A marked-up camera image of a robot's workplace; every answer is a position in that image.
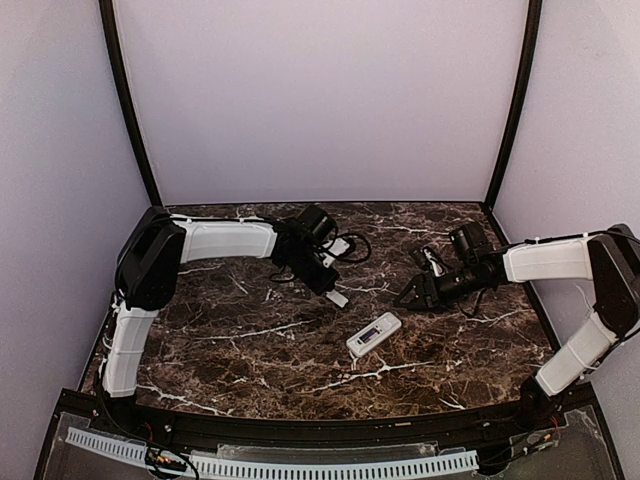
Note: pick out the white battery cover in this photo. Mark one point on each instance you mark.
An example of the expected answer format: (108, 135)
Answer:
(337, 298)

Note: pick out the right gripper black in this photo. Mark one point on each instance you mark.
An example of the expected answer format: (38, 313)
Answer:
(432, 290)

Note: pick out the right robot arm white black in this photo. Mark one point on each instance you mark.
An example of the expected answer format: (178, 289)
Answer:
(608, 258)

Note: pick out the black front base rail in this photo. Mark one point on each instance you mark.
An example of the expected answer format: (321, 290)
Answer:
(482, 428)

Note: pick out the black frame post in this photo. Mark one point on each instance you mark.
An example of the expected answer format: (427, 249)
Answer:
(128, 109)
(517, 102)

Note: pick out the right black frame post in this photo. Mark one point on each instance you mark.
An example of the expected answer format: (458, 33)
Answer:
(517, 102)

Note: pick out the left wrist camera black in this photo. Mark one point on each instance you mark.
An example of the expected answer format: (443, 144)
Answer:
(315, 222)

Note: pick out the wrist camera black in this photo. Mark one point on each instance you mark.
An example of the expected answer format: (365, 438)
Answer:
(470, 242)
(315, 222)

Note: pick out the left black frame post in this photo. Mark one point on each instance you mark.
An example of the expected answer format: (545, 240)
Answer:
(128, 109)

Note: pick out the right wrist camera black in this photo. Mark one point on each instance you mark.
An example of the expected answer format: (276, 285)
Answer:
(470, 242)

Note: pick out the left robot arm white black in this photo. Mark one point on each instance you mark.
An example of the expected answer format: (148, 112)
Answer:
(148, 268)

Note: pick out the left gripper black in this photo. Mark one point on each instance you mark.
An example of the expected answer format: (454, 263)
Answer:
(316, 279)

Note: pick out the purple AAA battery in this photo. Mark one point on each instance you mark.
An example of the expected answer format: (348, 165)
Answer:
(370, 335)

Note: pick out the white remote control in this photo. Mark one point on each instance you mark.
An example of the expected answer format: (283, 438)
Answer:
(387, 322)

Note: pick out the white slotted cable duct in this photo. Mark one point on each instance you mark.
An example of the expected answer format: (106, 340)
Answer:
(239, 462)

